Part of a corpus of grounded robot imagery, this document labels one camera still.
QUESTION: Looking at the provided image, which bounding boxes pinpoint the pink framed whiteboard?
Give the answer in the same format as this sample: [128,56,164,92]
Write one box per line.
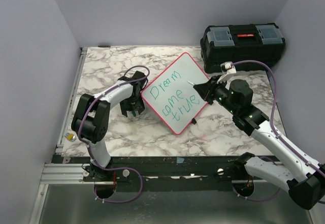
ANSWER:
[141,52,209,135]

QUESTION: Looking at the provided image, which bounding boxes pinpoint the black toolbox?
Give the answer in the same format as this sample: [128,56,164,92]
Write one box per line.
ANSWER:
[200,23,286,74]

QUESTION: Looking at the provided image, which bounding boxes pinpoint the aluminium frame rail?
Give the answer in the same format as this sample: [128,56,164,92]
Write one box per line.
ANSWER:
[55,47,88,155]

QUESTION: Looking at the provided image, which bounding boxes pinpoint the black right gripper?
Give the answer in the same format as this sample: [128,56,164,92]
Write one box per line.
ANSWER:
[194,75,238,115]

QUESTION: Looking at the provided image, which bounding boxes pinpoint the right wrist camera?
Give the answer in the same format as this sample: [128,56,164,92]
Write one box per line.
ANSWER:
[217,61,237,83]

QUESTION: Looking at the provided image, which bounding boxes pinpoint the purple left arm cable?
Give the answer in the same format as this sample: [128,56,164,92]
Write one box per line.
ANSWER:
[77,66,144,204]

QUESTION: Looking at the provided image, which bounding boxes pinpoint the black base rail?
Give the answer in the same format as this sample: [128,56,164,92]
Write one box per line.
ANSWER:
[51,154,258,196]

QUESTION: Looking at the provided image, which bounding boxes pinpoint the yellow grey small object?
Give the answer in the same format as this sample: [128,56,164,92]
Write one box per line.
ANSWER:
[65,133,76,142]

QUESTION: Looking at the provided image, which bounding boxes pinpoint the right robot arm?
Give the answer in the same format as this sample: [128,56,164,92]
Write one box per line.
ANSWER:
[193,76,324,210]

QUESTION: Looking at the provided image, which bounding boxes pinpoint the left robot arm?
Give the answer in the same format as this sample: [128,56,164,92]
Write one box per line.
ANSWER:
[71,71,148,181]

